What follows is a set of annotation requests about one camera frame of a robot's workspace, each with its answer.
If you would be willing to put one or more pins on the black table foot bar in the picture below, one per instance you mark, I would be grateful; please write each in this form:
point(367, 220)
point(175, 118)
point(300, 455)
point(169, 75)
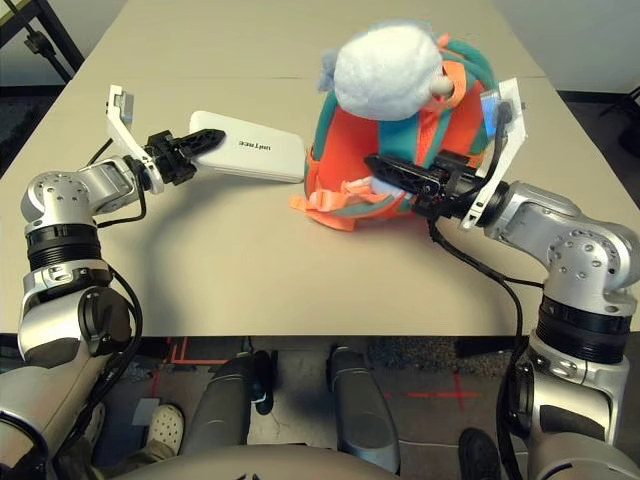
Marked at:
point(485, 349)

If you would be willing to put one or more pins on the orange and teal backpack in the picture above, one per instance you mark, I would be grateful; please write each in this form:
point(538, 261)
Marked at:
point(345, 150)

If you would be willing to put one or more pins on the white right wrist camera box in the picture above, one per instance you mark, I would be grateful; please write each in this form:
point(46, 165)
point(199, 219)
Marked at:
point(507, 140)

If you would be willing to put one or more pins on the grey paper sheet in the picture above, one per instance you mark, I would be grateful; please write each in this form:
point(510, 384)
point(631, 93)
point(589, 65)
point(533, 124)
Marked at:
point(146, 411)

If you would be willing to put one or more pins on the grey robot torso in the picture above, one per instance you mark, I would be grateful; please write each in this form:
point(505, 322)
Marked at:
point(250, 465)

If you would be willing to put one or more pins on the black shoe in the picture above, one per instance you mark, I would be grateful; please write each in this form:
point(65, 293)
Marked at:
point(477, 455)

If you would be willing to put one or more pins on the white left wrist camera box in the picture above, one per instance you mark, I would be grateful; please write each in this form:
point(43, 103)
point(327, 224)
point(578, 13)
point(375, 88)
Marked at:
point(120, 125)

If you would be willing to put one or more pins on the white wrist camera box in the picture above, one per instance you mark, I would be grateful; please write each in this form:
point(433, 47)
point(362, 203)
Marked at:
point(120, 125)
point(507, 140)

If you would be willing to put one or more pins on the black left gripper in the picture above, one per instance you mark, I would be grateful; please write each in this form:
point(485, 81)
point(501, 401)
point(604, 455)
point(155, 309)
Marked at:
point(167, 162)

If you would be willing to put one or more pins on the white perforated clog shoe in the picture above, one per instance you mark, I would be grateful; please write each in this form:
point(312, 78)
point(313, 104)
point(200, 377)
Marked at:
point(98, 417)
point(166, 430)

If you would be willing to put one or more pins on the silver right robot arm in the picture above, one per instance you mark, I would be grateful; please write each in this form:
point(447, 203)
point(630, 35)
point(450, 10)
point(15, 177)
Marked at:
point(565, 250)

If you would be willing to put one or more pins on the olive trouser leg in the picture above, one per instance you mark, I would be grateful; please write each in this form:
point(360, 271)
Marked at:
point(145, 457)

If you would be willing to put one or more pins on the black framed wooden desk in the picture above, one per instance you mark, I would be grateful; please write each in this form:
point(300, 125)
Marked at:
point(35, 42)

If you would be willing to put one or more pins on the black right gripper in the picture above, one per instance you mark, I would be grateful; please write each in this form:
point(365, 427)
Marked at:
point(455, 187)

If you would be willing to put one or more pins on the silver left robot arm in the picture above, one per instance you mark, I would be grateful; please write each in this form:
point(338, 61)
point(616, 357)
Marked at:
point(65, 200)

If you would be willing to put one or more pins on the black tripod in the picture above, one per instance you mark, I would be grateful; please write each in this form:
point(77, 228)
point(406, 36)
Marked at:
point(627, 125)

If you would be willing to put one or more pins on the white plastic pencil case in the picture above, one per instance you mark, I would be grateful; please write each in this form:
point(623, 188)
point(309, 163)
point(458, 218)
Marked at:
point(260, 150)

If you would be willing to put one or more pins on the grey robot left leg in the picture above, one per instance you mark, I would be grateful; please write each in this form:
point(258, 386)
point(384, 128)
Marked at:
point(220, 405)

